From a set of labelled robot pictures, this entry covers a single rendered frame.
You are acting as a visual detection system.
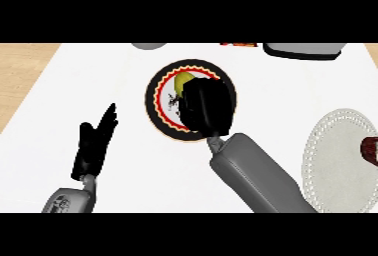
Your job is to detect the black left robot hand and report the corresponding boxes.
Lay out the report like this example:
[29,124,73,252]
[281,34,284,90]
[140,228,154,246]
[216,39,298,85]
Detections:
[69,102,119,182]

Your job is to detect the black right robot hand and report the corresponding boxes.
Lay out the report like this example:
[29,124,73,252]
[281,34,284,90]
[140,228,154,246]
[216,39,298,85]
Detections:
[176,77,234,138]

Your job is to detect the grey round object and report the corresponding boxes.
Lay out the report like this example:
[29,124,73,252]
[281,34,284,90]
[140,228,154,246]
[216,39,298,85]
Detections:
[129,42,168,51]

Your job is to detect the dark red brown object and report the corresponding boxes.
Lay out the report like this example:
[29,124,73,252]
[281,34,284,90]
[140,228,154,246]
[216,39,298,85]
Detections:
[358,136,378,165]

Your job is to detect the yellow green pear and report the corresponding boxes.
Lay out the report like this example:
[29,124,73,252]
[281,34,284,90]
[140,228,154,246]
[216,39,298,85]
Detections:
[173,71,197,98]

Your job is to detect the red orange patterned object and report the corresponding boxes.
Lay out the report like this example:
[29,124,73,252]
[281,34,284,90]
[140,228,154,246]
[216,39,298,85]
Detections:
[218,42,259,48]

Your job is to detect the grey black appliance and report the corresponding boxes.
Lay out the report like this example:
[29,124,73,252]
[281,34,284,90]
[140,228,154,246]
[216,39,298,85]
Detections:
[261,42,343,61]

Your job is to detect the pale round lace placemat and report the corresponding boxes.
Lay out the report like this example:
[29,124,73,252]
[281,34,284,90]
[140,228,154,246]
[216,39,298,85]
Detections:
[299,108,378,214]

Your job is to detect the black red patterned plate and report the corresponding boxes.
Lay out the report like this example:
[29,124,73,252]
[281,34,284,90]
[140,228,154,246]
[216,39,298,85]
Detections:
[142,58,237,142]

